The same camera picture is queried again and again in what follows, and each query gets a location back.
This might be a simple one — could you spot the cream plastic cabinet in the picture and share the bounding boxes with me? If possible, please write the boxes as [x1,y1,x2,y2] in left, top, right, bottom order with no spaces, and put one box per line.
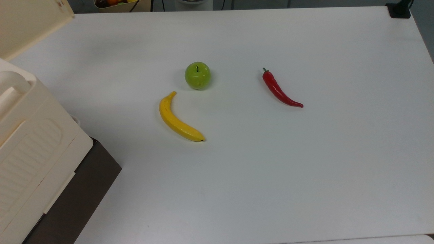
[0,58,94,244]

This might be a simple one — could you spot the cream cabinet door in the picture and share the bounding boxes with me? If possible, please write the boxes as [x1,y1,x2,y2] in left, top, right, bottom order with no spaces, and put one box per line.
[0,0,75,62]

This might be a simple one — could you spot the yellow toy banana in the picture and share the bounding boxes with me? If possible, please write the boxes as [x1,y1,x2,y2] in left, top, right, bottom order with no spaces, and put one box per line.
[159,91,205,143]

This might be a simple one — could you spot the green toy apple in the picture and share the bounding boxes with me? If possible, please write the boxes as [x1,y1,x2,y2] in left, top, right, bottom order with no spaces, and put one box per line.
[184,61,212,90]

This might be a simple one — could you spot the red toy chili pepper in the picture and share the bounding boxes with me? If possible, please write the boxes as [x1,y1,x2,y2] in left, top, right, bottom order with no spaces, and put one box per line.
[262,67,304,108]

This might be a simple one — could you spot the dark brown drawer unit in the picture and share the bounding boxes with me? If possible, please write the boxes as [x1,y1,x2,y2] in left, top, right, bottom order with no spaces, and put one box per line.
[22,137,122,244]

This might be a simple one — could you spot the fruit basket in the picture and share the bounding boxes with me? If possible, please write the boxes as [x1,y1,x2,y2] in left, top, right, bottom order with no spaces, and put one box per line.
[93,0,152,14]

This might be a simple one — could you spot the black corner clamp mount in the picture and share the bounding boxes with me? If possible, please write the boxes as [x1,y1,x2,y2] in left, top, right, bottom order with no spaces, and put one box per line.
[386,0,413,19]

